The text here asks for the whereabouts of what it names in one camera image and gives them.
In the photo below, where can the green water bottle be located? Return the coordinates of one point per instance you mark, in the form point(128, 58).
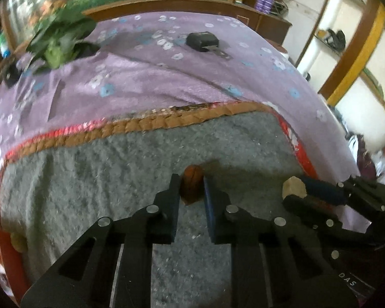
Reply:
point(2, 43)

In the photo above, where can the brown walnut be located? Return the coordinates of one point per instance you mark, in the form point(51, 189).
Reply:
point(192, 184)

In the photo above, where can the purple floral tablecloth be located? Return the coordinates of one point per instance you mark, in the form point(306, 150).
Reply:
point(147, 70)

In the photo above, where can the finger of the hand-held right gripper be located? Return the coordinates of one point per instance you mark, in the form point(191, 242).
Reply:
point(304, 208)
point(324, 192)

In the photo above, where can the grey felt mat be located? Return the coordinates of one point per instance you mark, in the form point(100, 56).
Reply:
point(115, 166)

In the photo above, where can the wooden aquarium cabinet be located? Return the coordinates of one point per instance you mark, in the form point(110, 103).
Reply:
point(179, 4)

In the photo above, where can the black shoes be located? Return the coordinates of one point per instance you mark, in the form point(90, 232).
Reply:
point(335, 38)

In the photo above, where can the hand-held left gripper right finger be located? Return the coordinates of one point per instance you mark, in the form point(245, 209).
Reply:
point(211, 211)

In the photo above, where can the small black tape measure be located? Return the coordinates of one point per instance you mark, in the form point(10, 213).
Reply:
point(202, 41)

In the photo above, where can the green potted plant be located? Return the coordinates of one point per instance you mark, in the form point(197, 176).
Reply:
point(59, 38)

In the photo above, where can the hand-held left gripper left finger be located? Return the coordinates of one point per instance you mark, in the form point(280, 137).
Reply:
point(173, 205)

